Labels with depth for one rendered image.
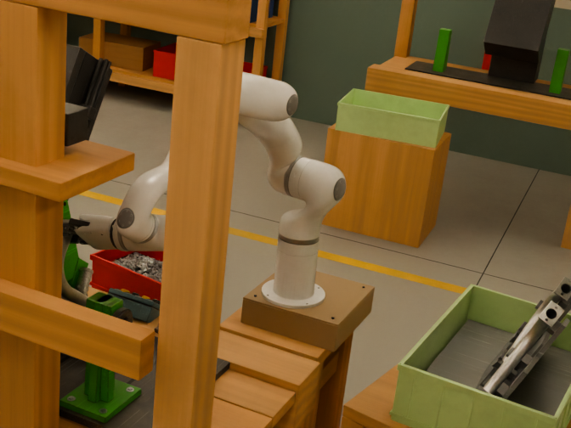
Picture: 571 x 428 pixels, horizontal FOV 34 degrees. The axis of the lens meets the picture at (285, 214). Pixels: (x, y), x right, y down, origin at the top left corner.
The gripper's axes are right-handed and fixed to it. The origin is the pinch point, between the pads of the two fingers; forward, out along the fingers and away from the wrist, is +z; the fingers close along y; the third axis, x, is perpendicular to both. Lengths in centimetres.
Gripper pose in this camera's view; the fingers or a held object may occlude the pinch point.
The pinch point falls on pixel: (69, 233)
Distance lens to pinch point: 235.2
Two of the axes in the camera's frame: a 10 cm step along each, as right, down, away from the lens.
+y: -3.9, -4.9, -7.8
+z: -9.0, 0.1, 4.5
